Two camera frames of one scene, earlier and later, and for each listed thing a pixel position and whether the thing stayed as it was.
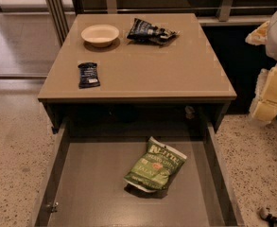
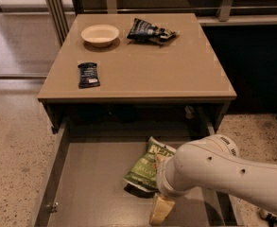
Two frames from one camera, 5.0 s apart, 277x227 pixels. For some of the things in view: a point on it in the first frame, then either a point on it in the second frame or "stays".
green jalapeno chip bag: [153, 171] stays
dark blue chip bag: [146, 30] stays
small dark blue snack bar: [88, 76] stays
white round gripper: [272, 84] → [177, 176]
